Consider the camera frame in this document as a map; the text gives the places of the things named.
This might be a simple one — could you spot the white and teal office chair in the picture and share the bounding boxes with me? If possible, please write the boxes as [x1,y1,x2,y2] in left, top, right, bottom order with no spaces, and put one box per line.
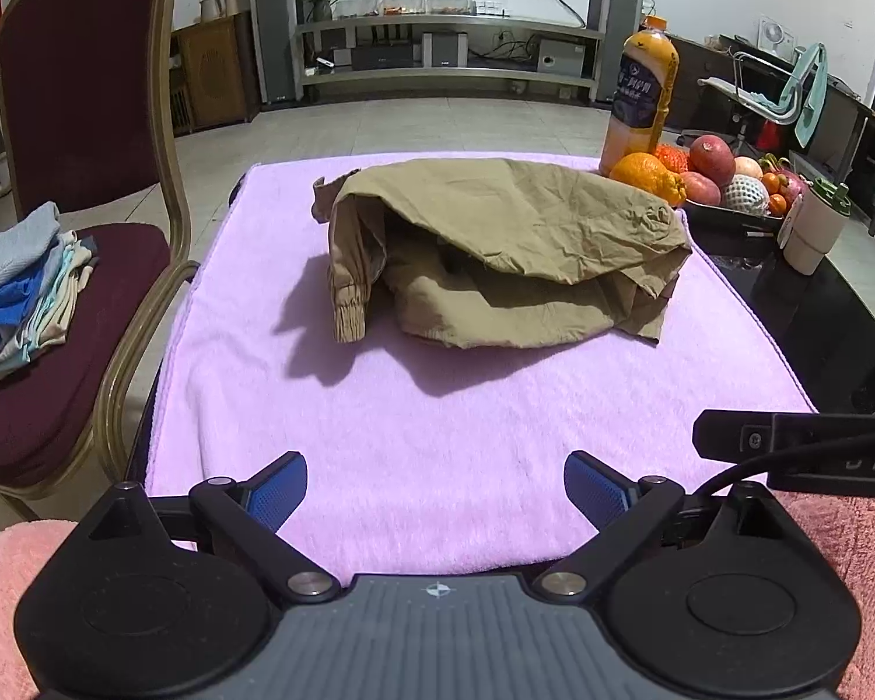
[697,41,830,156]

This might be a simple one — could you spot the khaki pants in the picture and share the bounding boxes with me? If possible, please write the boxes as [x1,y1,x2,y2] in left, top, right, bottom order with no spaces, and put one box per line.
[312,156,694,349]

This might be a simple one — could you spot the dark low cabinet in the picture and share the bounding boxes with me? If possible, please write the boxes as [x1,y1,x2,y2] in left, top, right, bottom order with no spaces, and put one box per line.
[662,32,875,236]

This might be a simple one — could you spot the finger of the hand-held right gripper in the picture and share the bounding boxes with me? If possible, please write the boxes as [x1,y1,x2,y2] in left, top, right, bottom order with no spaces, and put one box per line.
[691,409,775,466]

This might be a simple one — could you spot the beige cup with green lid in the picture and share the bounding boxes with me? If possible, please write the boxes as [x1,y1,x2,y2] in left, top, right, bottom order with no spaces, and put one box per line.
[782,178,853,277]

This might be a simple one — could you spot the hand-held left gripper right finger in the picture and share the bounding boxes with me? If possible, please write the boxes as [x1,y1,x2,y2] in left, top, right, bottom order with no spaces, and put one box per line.
[532,450,797,600]

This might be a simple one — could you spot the white desk fan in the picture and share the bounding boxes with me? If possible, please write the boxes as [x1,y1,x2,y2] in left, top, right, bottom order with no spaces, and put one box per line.
[757,15,796,57]

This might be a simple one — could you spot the white net-wrapped fruit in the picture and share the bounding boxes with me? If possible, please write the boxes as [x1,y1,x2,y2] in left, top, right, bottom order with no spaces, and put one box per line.
[722,176,772,217]

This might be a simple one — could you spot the wooden cabinet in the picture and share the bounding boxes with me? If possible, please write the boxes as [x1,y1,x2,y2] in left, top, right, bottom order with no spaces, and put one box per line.
[170,13,261,137]

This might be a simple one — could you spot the grey television stand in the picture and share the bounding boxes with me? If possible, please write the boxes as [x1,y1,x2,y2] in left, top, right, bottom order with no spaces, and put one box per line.
[295,0,608,104]

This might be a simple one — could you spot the tall grey speaker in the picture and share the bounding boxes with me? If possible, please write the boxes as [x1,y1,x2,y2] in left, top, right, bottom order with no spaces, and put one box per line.
[587,0,647,104]
[247,0,305,107]

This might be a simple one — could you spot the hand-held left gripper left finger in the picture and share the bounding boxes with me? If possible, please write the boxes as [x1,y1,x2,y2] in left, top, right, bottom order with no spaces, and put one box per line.
[86,450,341,604]

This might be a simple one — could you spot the small grey centre speaker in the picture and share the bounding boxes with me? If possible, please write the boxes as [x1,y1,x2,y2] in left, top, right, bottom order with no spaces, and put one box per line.
[421,30,471,69]

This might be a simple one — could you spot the grey subwoofer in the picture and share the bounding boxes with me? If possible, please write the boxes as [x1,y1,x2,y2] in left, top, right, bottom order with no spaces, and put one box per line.
[535,36,585,78]

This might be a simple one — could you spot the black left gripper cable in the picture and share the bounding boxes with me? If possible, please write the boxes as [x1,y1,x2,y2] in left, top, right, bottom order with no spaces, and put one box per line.
[689,436,875,526]

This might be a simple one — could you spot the orange juice bottle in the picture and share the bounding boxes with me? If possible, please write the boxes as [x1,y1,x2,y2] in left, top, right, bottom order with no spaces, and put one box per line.
[598,15,681,177]

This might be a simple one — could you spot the red apple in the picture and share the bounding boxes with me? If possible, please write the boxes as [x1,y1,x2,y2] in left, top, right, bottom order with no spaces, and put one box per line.
[689,134,737,188]
[681,170,723,207]

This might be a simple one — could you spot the black media receiver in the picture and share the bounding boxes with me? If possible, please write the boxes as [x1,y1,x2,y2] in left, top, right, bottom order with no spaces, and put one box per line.
[351,44,419,71]

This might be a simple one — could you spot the stack of folded clothes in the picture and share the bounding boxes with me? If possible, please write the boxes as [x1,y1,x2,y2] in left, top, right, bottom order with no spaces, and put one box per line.
[0,202,101,382]

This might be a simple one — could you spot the orange net of small fruit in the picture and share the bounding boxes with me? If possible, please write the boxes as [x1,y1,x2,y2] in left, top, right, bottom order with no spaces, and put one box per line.
[652,143,694,175]

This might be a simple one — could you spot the black fruit tray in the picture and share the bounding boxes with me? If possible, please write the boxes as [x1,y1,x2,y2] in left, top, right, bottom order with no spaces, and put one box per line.
[680,197,795,236]

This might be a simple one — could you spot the person's right forearm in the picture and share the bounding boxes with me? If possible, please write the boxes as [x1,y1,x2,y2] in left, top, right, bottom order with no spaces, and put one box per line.
[771,487,875,700]

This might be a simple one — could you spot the maroon banquet chair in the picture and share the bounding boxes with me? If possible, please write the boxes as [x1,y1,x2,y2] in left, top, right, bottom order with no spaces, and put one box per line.
[0,0,202,520]

